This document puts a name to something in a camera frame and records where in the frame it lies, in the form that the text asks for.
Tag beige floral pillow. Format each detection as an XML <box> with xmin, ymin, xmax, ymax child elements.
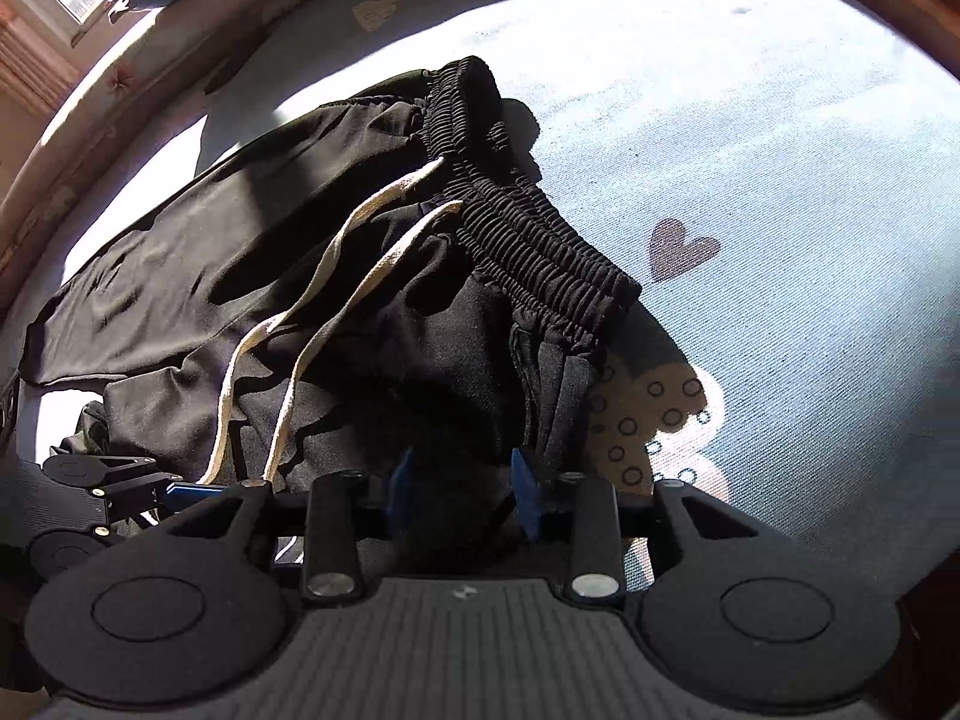
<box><xmin>2</xmin><ymin>0</ymin><xmax>302</xmax><ymax>304</ymax></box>

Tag black track pants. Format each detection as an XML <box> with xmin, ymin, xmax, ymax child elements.
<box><xmin>18</xmin><ymin>57</ymin><xmax>640</xmax><ymax>530</ymax></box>

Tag blue floral bed sheet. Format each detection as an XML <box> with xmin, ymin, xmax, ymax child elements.
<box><xmin>0</xmin><ymin>0</ymin><xmax>960</xmax><ymax>593</ymax></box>

